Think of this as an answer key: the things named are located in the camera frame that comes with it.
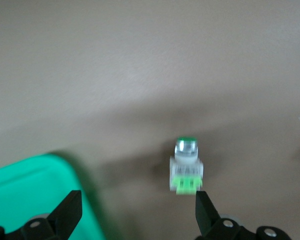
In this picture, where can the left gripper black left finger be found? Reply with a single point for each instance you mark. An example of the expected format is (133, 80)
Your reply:
(52, 225)

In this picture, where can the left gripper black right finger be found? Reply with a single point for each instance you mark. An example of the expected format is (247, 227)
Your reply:
(215, 227)

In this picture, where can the green push button switch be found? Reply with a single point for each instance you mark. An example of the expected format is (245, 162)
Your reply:
(186, 170)

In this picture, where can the green plastic tray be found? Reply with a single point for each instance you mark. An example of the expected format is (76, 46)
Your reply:
(27, 190)

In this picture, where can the brown table cover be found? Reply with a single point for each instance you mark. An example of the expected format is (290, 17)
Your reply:
(115, 75)

